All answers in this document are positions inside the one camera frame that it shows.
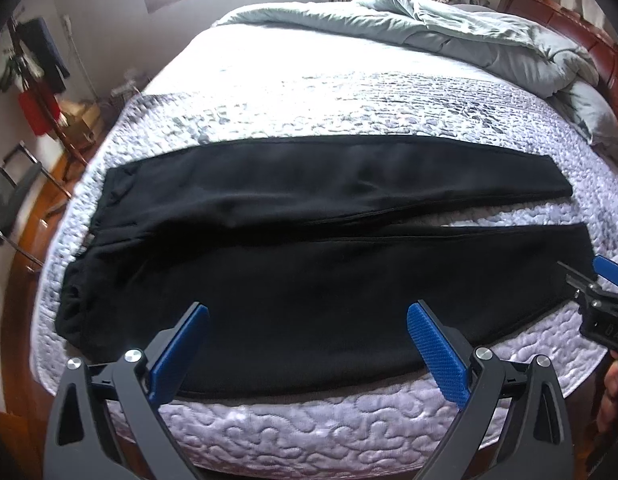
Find cardboard box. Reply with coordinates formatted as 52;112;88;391
59;100;104;143

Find wooden headboard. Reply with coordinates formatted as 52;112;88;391
496;0;618;122

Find black hanging garment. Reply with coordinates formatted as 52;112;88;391
16;18;70;96

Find red hanging garment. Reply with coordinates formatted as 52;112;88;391
18;86;61;136

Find quilted lavender bedspread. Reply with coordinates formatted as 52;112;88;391
30;20;618;479

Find right hand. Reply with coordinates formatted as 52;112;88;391
596;351;618;434

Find wooden coat rack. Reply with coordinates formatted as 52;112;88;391
6;16;87;168

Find black pants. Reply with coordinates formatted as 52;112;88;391
55;136;593;399

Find grey green comforter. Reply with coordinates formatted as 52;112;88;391
215;0;618;165

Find black mesh chair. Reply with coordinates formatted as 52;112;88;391
0;141;72;268

